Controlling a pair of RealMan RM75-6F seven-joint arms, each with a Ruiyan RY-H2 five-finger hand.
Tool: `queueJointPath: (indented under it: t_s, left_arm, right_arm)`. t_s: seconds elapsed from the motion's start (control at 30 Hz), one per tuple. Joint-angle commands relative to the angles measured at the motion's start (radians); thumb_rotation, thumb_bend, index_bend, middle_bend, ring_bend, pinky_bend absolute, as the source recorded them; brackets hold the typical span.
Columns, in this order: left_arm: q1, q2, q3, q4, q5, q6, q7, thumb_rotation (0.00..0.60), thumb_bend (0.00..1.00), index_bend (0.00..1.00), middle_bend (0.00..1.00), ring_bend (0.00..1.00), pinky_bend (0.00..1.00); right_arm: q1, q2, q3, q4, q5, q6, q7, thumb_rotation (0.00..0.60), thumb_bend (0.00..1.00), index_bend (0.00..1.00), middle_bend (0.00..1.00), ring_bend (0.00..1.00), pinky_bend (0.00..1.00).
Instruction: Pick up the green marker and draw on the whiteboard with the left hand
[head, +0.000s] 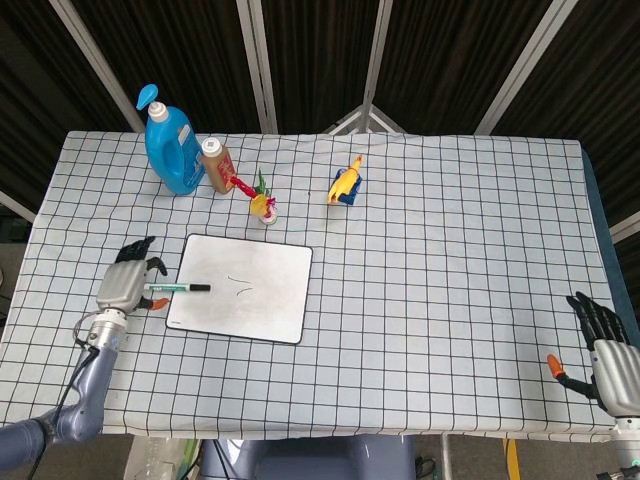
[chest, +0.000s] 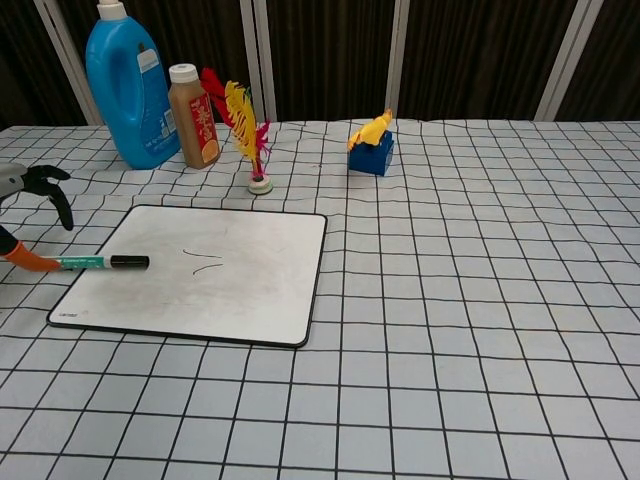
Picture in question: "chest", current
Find blue detergent bottle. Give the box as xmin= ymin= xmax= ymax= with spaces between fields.
xmin=84 ymin=0 xmax=182 ymax=171

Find brown juice bottle white cap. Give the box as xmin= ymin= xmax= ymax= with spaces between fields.
xmin=167 ymin=63 xmax=222 ymax=170

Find white black-checked tablecloth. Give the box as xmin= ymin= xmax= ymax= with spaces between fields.
xmin=0 ymin=118 xmax=640 ymax=480

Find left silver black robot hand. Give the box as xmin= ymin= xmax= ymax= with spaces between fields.
xmin=0 ymin=162 xmax=75 ymax=274

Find white rectangular board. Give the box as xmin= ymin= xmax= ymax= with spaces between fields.
xmin=45 ymin=204 xmax=329 ymax=349

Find whiteboard marker with black cap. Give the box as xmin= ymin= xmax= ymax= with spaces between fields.
xmin=49 ymin=254 xmax=151 ymax=273

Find blue toy block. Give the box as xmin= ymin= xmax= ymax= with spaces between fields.
xmin=348 ymin=132 xmax=396 ymax=178

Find dark folding screen white frames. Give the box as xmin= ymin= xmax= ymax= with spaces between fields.
xmin=0 ymin=0 xmax=640 ymax=129

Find yellow rubber chicken toy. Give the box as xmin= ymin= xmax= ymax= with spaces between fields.
xmin=347 ymin=108 xmax=394 ymax=151

